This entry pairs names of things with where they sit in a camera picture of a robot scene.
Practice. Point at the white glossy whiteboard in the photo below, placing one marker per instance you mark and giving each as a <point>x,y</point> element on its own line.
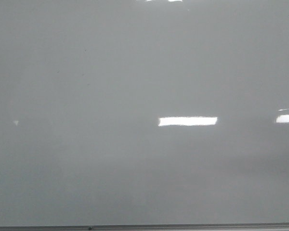
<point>143,112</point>

